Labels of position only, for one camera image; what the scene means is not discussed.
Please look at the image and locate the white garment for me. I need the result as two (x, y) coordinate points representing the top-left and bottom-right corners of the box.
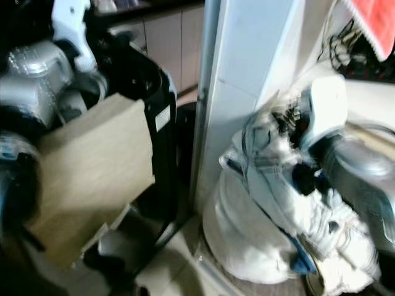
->
(202, 110), (385, 294)

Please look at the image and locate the red hanging cloth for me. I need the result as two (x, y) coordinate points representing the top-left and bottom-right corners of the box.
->
(347, 0), (395, 63)

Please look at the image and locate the black plastic laundry basket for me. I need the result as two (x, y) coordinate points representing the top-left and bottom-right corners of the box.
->
(98, 31), (181, 249)

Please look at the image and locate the beige flat cardboard sheet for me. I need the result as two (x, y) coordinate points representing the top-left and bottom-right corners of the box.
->
(27, 97), (156, 270)

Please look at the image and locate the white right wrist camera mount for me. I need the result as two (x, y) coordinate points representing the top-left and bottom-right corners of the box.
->
(299, 75), (350, 152)

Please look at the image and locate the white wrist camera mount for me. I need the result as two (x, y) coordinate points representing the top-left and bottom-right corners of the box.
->
(299, 75), (350, 152)
(52, 0), (100, 72)

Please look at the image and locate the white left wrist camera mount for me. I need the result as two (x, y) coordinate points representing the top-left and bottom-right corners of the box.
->
(52, 0), (100, 72)

